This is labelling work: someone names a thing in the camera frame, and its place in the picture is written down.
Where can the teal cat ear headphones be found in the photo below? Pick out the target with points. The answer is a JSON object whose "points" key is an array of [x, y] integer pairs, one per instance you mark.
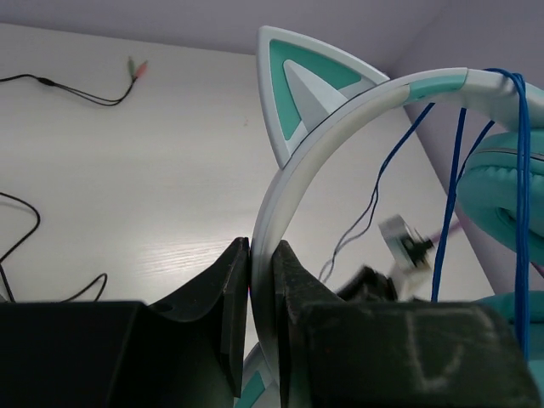
{"points": [[317, 101]]}

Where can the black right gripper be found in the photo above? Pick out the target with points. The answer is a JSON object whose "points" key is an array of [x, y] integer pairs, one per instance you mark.
{"points": [[368, 285]]}

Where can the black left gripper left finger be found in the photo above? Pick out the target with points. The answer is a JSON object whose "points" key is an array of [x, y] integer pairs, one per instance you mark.
{"points": [[185, 350]]}

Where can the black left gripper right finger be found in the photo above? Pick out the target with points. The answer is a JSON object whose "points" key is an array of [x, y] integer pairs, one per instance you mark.
{"points": [[334, 353]]}

